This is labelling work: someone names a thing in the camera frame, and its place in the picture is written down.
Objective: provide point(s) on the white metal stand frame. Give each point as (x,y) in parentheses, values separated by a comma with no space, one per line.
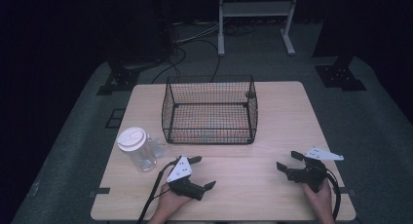
(256,8)

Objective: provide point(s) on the person's left hand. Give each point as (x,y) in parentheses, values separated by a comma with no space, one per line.
(168,203)

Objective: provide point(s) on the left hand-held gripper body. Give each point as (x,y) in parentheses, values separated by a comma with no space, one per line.
(180,172)

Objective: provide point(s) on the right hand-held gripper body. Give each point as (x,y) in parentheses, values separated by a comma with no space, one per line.
(310,173)

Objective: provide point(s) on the clear plastic jar white lid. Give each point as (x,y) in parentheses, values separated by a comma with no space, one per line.
(134,141)

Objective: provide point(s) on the black stand base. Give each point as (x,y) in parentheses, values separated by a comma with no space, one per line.
(121,79)
(339,76)

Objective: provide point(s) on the black table edge bracket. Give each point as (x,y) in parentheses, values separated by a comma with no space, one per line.
(100,191)
(348,192)

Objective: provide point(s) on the person's right hand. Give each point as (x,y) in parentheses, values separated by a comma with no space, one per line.
(321,201)

